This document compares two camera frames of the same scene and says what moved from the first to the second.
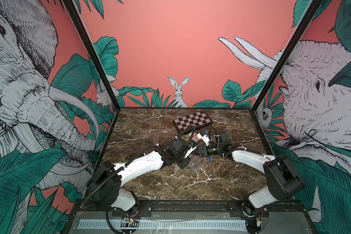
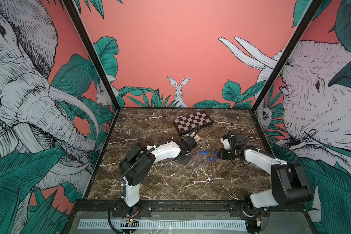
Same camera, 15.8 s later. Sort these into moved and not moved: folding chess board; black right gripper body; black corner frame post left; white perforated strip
Moved: black right gripper body
Not moved: white perforated strip; folding chess board; black corner frame post left
